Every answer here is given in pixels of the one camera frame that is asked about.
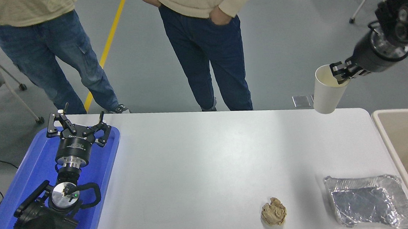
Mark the person in dark jeans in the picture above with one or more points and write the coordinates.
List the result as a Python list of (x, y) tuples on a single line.
[(203, 56)]

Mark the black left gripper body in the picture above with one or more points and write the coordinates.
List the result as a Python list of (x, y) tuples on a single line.
[(73, 147)]

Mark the silver foil tray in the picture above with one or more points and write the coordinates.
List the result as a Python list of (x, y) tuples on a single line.
[(364, 204)]

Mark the blue plastic tray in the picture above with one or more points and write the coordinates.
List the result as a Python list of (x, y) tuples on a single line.
[(23, 172)]

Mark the person's left hand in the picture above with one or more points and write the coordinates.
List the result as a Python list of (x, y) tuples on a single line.
[(220, 18)]

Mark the person in light jeans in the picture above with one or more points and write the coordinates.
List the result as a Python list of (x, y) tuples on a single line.
[(46, 50)]

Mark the white paper cup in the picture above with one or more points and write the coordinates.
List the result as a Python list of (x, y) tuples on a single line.
[(324, 97)]

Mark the crumpled tan paper ball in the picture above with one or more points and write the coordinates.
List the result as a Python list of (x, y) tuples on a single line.
[(273, 212)]

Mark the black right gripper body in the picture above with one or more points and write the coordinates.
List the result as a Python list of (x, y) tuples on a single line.
[(370, 59)]

